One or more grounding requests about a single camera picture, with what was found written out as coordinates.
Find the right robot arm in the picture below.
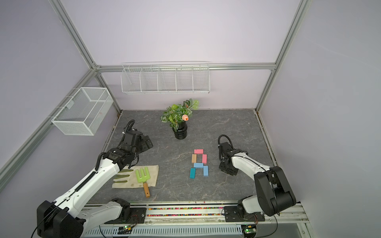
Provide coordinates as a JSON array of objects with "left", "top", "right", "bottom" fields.
[{"left": 218, "top": 142, "right": 297, "bottom": 218}]

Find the long white wire shelf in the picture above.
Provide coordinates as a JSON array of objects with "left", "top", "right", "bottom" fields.
[{"left": 121, "top": 61, "right": 211, "bottom": 94}]

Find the natural wood block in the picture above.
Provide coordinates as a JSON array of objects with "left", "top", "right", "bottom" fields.
[{"left": 191, "top": 154, "right": 197, "bottom": 163}]

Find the black plant vase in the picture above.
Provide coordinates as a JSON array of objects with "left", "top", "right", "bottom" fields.
[{"left": 173, "top": 122, "right": 188, "bottom": 140}]

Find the white mesh wire basket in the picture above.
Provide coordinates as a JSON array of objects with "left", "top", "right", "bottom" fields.
[{"left": 52, "top": 87, "right": 114, "bottom": 136}]

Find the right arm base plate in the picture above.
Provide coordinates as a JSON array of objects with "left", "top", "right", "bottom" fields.
[{"left": 221, "top": 206, "right": 265, "bottom": 223}]

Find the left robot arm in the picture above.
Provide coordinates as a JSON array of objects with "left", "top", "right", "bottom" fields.
[{"left": 33, "top": 130, "right": 153, "bottom": 238}]

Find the artificial green plant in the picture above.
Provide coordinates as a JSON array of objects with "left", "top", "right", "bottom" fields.
[{"left": 160, "top": 99, "right": 199, "bottom": 131}]

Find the white slotted cable duct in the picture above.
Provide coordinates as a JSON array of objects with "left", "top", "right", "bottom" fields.
[{"left": 84, "top": 225, "right": 243, "bottom": 238}]

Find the light blue block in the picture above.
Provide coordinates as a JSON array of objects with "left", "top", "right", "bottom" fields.
[
  {"left": 203, "top": 166, "right": 209, "bottom": 177},
  {"left": 193, "top": 163, "right": 204, "bottom": 169}
]

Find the teal block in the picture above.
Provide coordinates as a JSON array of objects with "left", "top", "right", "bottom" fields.
[{"left": 190, "top": 168, "right": 196, "bottom": 179}]

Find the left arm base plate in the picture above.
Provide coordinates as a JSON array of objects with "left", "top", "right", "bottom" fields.
[{"left": 105, "top": 207, "right": 147, "bottom": 224}]

